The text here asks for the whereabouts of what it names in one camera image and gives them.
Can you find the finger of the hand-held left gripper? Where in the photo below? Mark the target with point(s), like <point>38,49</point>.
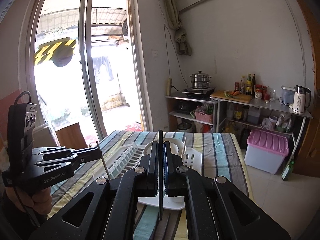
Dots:
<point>72,162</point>
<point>87,152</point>

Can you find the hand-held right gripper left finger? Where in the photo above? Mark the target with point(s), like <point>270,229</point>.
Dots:
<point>153,160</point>

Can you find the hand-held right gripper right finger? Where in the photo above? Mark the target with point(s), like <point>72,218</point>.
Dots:
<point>166,160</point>

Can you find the white chopstick holder cup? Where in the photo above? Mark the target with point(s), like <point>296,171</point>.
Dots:
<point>193,165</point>

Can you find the person's left hand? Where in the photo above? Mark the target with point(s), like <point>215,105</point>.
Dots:
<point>41,200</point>

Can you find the white bowl with dark rim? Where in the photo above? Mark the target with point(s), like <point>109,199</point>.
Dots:
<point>175,146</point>

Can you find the beige chair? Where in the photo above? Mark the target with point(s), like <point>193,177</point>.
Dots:
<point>45,135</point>

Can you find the brown wooden chair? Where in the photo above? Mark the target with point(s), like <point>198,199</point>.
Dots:
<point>71,135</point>

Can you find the white plastic dish rack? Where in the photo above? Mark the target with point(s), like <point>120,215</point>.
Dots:
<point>125,160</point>

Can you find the striped tablecloth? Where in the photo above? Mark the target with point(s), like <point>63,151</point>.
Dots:
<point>220,160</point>

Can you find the pink plastic basket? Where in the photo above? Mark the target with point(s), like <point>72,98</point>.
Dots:
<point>203,116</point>

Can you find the small metal shelf rack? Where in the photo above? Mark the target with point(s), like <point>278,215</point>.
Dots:
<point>175,96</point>

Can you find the beige power strip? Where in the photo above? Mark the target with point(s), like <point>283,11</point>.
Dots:
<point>169,87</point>

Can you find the black induction cooker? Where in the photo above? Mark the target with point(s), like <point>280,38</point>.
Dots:
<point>198,92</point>

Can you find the steel steamer pot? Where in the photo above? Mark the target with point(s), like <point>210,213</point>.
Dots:
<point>200,81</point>

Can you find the yellow and black striped sign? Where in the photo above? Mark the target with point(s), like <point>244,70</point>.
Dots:
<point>55,51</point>

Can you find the wooden cutting board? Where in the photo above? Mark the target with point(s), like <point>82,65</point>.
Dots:
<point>240,98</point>

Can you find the sliding glass door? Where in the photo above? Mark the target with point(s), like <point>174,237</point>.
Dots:
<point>86,55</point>

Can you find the grey oil jug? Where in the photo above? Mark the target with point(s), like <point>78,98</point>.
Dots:
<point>254,116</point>

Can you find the storage box with pink lid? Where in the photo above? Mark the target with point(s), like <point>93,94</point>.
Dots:
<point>265,150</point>

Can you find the white plastic bag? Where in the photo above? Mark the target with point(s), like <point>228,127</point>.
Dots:
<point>268,123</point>

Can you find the yellow label sauce bottle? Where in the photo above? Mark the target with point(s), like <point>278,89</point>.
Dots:
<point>248,85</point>

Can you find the white patterned jar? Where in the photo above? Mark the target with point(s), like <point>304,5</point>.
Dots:
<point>258,95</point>

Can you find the dark slim oil bottle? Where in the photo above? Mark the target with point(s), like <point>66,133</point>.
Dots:
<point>253,83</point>

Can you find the hanging grey cloth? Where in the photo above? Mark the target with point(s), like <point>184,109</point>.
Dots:
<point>183,42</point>

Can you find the long metal shelf rack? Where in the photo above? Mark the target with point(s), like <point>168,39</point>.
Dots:
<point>275,106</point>

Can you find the green glass bottle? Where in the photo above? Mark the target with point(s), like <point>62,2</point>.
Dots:
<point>287,171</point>

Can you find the drinking glass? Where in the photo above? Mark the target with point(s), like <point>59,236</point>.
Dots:
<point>272,96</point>

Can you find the outdoor fan unit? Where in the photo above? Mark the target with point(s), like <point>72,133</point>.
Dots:
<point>125,28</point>

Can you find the blue water filter pitcher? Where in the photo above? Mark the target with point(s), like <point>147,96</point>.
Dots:
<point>287,96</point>

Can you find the white electric kettle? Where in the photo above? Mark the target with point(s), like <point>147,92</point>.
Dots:
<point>301,100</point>

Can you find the beige curtain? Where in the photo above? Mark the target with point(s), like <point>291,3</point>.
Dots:
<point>172,10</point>

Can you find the wooden door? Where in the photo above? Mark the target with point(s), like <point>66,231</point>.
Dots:
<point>308,105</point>

